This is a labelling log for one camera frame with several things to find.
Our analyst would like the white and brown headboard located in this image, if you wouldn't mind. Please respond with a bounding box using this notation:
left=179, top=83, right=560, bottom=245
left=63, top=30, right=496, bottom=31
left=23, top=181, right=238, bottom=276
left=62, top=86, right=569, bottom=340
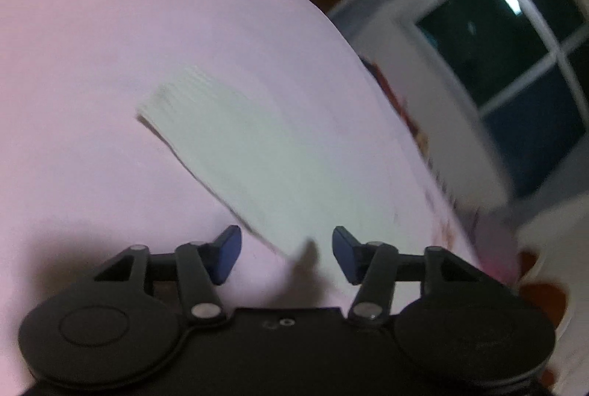
left=513, top=209, right=589, bottom=396

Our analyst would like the glass window with white frame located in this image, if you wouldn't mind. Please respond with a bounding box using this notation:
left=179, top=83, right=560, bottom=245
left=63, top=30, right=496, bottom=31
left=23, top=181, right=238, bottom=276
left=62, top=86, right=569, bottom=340
left=398, top=0, right=589, bottom=201

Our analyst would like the pink floral bed sheet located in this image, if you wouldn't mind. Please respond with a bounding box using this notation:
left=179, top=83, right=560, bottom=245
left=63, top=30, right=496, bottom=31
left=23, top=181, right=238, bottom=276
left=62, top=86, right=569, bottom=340
left=0, top=0, right=523, bottom=396

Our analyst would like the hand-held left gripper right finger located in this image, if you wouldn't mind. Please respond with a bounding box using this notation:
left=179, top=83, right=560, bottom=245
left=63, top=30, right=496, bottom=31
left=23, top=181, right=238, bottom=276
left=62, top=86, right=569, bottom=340
left=332, top=226, right=485, bottom=327

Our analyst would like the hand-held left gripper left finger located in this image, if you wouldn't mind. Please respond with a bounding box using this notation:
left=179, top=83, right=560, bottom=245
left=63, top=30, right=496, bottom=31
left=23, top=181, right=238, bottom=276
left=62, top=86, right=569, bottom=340
left=94, top=225, right=243, bottom=324

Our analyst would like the white small cloth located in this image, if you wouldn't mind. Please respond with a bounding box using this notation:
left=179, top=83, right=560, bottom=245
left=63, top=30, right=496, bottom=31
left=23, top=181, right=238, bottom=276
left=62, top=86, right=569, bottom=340
left=135, top=65, right=325, bottom=261

